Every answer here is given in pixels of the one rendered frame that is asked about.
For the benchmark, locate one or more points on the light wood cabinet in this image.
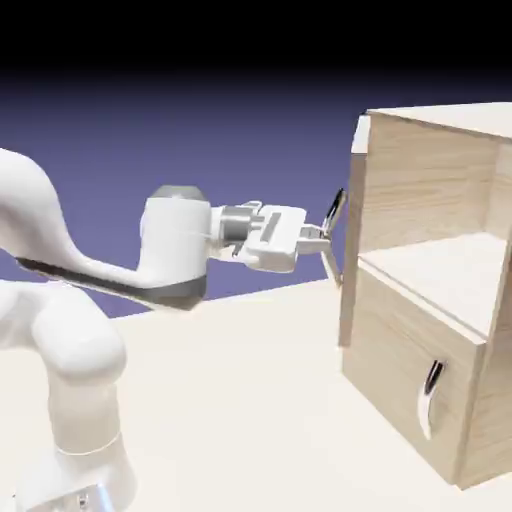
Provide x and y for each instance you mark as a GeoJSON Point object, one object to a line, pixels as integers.
{"type": "Point", "coordinates": [432, 180]}

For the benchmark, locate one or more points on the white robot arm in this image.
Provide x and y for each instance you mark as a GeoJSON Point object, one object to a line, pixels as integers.
{"type": "Point", "coordinates": [176, 236]}

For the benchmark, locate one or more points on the light wood cabinet door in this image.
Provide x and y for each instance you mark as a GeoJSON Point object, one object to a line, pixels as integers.
{"type": "Point", "coordinates": [392, 348]}
{"type": "Point", "coordinates": [352, 240]}

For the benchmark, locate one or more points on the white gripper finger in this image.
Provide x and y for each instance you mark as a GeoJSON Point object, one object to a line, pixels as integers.
{"type": "Point", "coordinates": [310, 230]}
{"type": "Point", "coordinates": [312, 244]}

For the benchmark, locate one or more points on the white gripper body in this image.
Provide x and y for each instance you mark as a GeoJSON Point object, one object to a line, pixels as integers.
{"type": "Point", "coordinates": [280, 244]}

